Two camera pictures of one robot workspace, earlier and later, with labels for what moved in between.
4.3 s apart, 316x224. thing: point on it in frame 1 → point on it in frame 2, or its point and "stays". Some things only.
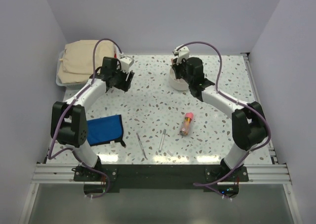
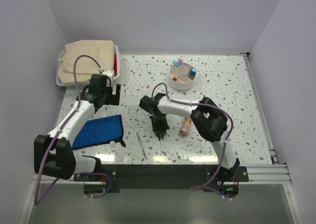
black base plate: x=214 y=178 stays
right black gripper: x=176 y=67 → x=160 y=131
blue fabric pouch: x=104 y=130 stays
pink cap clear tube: x=188 y=116 stays
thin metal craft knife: x=141 y=145 stays
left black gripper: x=125 y=85 → x=113 y=99
